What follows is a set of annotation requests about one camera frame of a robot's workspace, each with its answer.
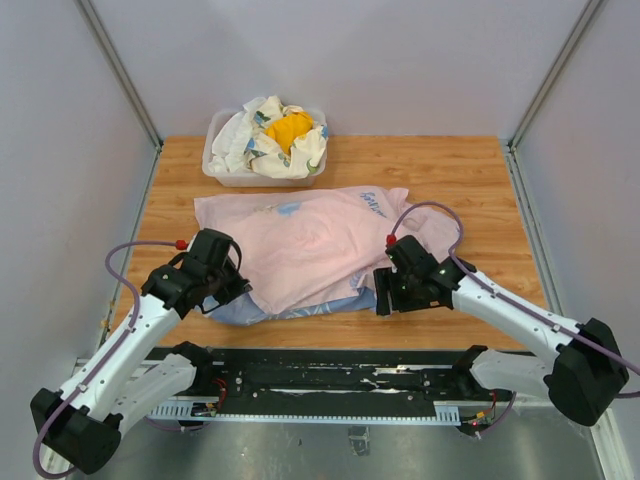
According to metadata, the pink blue printed pillowcase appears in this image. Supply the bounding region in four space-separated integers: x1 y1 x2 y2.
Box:
194 186 459 326

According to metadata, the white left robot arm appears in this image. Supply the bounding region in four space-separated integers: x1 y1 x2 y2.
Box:
30 228 251 479

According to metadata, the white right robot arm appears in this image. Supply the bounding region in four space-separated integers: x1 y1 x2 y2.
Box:
374 235 630 427

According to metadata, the cream floral printed cloth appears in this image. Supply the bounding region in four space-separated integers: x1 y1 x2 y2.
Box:
242 95 329 180

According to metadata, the translucent plastic bin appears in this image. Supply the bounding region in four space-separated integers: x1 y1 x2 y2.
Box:
203 96 328 187

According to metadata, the white crumpled cloth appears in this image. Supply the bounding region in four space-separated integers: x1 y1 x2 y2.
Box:
208 111 254 173

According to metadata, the yellow orange cloth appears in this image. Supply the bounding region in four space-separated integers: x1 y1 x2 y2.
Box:
264 111 314 154

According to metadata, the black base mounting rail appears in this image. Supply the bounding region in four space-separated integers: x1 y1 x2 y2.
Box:
172 342 511 413

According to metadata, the white slotted cable duct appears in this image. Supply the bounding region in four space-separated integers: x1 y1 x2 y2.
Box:
146 400 462 426

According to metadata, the left aluminium frame post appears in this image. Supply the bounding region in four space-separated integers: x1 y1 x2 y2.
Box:
74 0 164 151

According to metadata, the aluminium frame post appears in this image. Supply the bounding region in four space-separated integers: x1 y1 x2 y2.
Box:
74 0 164 151
510 0 609 149

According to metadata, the right aluminium frame post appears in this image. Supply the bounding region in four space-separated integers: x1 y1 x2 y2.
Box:
510 0 609 149

